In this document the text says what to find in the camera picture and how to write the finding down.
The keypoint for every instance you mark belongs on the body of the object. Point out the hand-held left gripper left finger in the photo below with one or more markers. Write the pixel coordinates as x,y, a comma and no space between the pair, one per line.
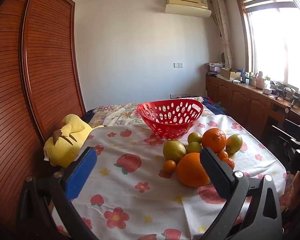
81,172

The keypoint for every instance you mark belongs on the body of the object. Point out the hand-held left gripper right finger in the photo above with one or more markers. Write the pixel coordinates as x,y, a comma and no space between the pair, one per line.
215,173

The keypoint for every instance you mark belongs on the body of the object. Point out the small tangerine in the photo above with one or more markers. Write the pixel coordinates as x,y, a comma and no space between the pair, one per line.
222,155
230,163
169,166

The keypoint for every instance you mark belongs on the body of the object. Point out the large orange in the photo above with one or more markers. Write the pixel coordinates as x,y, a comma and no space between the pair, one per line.
191,171

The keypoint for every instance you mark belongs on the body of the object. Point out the small green fruit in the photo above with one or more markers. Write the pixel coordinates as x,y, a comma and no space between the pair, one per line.
195,137
234,143
193,147

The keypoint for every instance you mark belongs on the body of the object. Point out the medium orange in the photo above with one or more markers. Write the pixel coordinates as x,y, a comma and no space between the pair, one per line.
213,140

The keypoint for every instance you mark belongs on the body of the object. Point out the yellow-green pear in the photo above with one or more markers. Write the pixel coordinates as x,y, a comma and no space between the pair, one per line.
174,151

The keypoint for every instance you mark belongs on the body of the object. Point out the red perforated plastic basket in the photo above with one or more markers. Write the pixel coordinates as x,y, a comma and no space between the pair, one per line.
170,127

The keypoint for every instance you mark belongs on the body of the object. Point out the small black tripod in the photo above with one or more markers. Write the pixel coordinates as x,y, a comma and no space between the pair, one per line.
296,98
280,92

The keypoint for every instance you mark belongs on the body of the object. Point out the yellow plush toy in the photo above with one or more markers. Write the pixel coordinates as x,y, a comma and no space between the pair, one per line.
65,140

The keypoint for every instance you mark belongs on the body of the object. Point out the small white box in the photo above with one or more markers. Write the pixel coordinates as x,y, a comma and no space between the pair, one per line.
267,91

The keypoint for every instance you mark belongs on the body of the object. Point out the wooden cabinet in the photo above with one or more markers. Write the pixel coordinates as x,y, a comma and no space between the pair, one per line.
240,100

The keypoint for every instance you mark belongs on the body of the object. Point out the pink detergent bottle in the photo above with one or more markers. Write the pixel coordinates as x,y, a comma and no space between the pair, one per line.
260,81

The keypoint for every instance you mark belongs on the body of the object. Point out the strawberry print white cloth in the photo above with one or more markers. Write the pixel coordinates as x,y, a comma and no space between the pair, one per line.
140,205

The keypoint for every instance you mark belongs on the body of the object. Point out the blue cloth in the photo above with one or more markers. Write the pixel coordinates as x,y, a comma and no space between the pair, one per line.
218,106

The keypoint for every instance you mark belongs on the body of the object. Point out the floral blanket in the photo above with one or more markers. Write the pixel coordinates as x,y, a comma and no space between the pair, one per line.
120,115

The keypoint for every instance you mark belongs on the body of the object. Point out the dark bottle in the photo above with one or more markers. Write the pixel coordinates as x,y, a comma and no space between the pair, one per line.
243,75

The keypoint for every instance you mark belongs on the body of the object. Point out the cardboard box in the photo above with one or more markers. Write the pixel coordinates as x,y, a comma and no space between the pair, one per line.
230,73

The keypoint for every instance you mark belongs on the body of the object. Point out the window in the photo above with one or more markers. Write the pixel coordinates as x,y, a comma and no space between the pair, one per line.
277,42

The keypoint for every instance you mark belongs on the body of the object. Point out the pile of folded cloth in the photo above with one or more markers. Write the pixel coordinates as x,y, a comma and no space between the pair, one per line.
213,67

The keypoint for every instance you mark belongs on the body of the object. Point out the wooden slatted wardrobe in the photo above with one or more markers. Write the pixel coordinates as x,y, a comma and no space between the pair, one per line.
27,80

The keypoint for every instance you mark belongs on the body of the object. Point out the patterned curtain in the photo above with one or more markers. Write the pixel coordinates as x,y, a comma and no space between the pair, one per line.
223,30

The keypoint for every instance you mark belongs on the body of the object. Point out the wall power outlet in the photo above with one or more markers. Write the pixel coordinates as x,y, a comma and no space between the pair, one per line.
179,95

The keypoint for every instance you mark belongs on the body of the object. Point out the white wall switch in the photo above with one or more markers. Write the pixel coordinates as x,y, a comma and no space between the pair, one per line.
178,65

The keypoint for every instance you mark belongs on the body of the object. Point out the wall air conditioner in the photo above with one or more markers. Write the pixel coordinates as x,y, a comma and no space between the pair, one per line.
187,5

